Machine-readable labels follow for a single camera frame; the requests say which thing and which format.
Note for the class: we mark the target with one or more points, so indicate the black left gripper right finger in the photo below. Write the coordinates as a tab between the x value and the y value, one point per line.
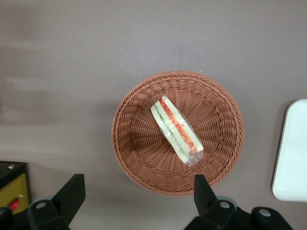
208	210

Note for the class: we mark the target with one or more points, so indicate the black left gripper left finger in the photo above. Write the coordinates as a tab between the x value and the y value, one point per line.
60	206

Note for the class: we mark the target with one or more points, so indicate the triangle sandwich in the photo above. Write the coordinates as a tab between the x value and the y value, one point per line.
172	129

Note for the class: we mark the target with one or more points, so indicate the brown round wicker basket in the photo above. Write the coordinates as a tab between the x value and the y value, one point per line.
216	119

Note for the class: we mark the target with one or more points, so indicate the cream plastic tray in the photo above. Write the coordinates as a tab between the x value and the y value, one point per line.
292	153

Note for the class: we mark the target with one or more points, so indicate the black yellow food warmer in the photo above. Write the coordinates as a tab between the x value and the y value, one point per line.
14	187

